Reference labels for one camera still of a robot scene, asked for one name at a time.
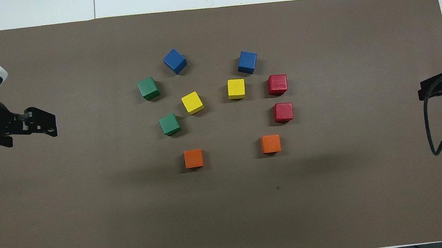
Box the green wooden cube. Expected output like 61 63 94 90
136 76 162 102
158 112 183 137

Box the red wooden cube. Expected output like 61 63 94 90
266 73 289 97
273 102 295 124

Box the brown table mat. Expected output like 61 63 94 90
0 0 442 248

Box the blue wooden cube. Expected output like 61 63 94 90
162 48 189 76
236 50 260 76

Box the yellow wooden cube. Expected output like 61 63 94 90
226 78 247 100
180 91 205 116

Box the orange wooden cube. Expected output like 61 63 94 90
260 134 282 154
184 148 205 169

